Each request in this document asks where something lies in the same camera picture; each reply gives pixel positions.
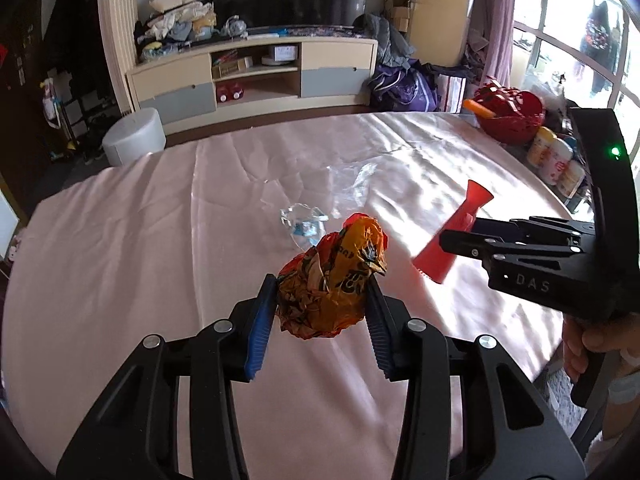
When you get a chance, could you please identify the flat cardboard box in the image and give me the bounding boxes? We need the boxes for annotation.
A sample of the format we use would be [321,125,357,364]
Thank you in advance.
[212,50,253,78]

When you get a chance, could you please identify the purple bag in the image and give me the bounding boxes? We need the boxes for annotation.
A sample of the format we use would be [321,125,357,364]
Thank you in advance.
[370,60,441,112]

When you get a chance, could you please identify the orange tube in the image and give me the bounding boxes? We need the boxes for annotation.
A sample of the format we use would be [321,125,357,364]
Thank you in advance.
[462,99,496,118]

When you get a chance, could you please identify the person's right forearm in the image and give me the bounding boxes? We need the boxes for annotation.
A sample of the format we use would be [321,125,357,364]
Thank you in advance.
[585,347,640,467]

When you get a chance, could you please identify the stacked cardboard boxes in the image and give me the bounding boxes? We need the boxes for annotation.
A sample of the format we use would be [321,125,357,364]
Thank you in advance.
[384,0,413,36]

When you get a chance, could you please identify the pile of clothes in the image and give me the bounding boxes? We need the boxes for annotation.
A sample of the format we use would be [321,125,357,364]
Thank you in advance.
[134,0,218,50]

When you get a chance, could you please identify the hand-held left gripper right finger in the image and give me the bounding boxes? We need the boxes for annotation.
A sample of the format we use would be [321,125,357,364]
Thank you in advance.
[365,275,586,480]

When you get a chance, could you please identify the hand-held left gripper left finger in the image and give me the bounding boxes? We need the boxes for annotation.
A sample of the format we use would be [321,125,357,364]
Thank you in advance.
[55,274,281,480]

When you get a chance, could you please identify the small white bottle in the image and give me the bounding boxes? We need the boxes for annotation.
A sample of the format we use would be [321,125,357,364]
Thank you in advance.
[557,160,586,198]

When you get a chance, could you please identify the pink satin tablecloth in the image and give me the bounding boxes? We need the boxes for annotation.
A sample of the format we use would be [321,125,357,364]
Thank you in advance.
[0,110,596,480]

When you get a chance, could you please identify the red plastic basket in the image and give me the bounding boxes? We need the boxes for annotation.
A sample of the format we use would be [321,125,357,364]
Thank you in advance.
[472,82,546,145]

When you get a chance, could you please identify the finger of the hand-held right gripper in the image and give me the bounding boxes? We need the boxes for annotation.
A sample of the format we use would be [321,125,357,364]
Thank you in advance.
[439,230,586,262]
[472,215,597,247]

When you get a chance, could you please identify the person's right hand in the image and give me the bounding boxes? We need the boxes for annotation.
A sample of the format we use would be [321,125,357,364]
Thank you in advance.
[562,316,640,386]

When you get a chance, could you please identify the white round stool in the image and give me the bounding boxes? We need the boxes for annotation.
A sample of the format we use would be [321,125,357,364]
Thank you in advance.
[102,108,167,167]

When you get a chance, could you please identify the clear plastic bag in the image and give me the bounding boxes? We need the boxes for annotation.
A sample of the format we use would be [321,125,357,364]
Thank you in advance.
[325,161,381,216]

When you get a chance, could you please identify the children's scooter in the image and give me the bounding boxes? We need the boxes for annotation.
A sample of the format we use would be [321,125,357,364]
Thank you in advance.
[42,77,76,148]

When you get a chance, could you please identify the white box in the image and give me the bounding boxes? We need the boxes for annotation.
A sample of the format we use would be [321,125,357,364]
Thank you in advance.
[261,45,299,67]

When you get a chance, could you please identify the dark hanging garment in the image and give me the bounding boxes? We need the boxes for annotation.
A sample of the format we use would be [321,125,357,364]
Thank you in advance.
[580,0,623,98]

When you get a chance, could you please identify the beige standing air conditioner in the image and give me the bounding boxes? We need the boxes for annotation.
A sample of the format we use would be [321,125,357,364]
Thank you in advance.
[412,0,483,68]

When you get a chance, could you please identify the beige folding screen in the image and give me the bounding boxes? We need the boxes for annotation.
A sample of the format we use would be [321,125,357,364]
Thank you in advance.
[97,0,151,116]

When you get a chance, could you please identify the dark coats on rack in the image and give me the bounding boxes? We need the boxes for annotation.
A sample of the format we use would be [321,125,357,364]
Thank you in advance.
[50,0,101,96]

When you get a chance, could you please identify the orange snack wrapper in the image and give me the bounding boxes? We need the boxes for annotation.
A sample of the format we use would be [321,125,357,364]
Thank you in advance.
[275,212,388,341]

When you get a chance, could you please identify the striped shopping bag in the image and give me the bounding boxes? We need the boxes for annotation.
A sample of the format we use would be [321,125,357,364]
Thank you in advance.
[437,74,468,113]

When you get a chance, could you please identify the purple curtain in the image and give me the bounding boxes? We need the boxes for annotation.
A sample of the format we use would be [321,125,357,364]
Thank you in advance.
[467,0,518,91]

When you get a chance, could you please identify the grey cloth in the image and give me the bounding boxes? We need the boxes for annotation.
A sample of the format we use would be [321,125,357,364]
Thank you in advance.
[355,12,416,68]

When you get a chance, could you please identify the beige and grey cabinet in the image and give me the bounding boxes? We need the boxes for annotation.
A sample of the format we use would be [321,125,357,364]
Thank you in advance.
[125,35,379,136]

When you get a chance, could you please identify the crumpled clear plastic wrapper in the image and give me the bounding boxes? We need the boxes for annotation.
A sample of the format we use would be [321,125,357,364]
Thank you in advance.
[279,203,328,251]

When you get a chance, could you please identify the window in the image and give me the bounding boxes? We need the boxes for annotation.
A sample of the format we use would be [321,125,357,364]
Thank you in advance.
[512,0,640,181]

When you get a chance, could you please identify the yellow-capped white bottle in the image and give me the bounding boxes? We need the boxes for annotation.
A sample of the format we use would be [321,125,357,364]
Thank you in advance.
[527,127,558,167]

